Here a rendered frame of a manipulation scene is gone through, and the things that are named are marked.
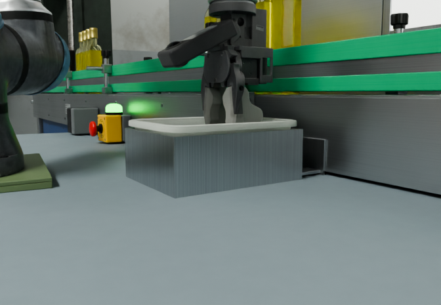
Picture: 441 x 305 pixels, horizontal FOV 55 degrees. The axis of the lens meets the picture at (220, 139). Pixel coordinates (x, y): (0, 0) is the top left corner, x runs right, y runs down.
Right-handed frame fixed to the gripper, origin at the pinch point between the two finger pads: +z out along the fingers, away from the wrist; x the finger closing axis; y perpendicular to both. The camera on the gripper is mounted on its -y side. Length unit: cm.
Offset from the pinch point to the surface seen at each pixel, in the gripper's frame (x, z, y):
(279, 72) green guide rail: 8.3, -10.9, 18.0
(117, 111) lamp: 54, -2, 1
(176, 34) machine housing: 86, -28, 34
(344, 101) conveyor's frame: -9.3, -5.8, 16.5
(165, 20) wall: 354, -81, 151
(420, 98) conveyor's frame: -21.7, -6.4, 16.9
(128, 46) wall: 357, -53, 111
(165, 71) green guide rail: 36.7, -12.1, 7.5
